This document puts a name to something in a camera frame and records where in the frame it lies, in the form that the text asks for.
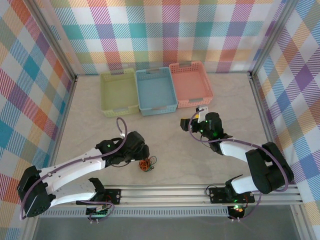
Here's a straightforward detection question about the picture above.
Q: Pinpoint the aluminium side rail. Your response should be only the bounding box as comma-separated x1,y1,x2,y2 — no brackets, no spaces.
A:
248,72,300,187
46,76,79,173

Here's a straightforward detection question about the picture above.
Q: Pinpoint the green plastic basket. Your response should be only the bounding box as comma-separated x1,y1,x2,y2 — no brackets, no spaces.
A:
99,68,140,118

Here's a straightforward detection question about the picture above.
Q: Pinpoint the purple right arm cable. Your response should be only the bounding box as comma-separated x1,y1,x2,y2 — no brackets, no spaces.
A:
188,111,294,222

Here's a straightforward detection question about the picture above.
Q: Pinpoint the pink plastic basket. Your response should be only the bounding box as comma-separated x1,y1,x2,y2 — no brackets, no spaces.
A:
168,60,215,109

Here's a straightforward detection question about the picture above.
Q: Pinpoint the aluminium mounting rail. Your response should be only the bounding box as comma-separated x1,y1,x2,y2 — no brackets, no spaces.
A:
37,184,305,208

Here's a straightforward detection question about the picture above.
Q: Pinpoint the thin dark green cable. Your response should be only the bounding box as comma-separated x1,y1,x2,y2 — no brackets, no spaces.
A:
143,156,158,173

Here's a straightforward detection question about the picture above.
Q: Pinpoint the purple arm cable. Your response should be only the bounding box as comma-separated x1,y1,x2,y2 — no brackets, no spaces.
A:
188,111,294,222
19,116,130,223

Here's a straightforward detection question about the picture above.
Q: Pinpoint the blue plastic basket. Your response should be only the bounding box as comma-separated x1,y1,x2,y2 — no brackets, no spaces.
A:
135,66,179,117

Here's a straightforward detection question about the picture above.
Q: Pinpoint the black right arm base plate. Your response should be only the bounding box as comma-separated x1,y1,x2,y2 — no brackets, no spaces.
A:
208,186,256,205

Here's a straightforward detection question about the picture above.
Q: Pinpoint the aluminium frame post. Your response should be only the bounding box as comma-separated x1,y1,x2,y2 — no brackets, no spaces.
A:
29,0,79,82
249,0,294,79

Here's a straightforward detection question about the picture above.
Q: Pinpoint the grey slotted cable duct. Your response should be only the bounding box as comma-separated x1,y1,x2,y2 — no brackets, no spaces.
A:
39,206,230,218

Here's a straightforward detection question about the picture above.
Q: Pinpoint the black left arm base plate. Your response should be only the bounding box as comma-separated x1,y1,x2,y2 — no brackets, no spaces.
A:
76,188,122,206

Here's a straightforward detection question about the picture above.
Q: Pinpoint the right controller board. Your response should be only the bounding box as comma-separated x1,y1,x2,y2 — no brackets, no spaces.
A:
228,204,245,216

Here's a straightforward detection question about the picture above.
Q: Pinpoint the green left controller board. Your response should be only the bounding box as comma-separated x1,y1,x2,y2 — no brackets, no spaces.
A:
86,204,111,217

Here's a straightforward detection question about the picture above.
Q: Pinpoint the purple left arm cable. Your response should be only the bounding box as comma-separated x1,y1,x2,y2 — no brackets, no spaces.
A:
19,116,130,223

